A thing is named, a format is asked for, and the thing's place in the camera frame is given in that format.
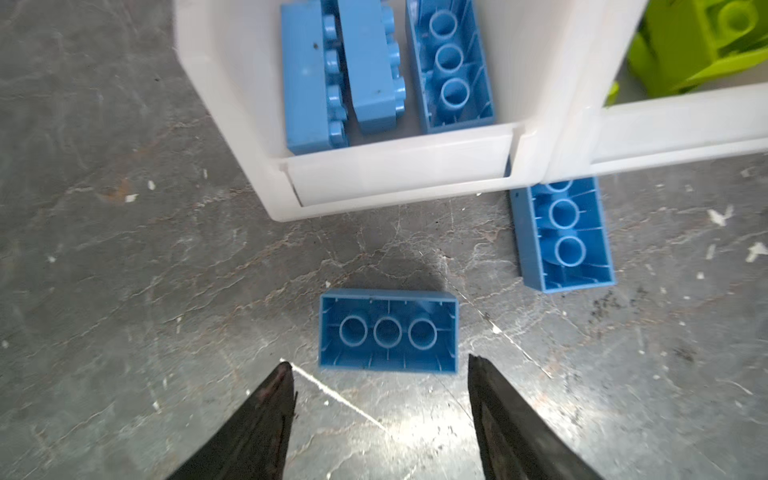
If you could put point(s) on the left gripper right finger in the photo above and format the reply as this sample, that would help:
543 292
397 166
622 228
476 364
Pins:
514 441

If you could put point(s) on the blue lego brick long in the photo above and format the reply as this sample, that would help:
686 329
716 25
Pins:
389 330

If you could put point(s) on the left white storage bin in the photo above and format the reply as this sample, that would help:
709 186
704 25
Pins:
232 53

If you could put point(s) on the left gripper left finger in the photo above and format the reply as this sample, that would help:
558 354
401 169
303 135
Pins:
253 443

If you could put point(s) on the middle white storage bin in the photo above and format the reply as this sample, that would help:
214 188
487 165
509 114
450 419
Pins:
726 118

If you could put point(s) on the blue lego brick top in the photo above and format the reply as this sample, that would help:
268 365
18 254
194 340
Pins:
561 236

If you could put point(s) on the white storage bin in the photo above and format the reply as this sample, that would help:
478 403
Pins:
232 53
726 118

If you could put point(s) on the green lego brick long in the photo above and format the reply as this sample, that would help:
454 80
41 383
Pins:
613 94

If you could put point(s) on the lone blue lego brick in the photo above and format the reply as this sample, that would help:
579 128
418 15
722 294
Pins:
314 80

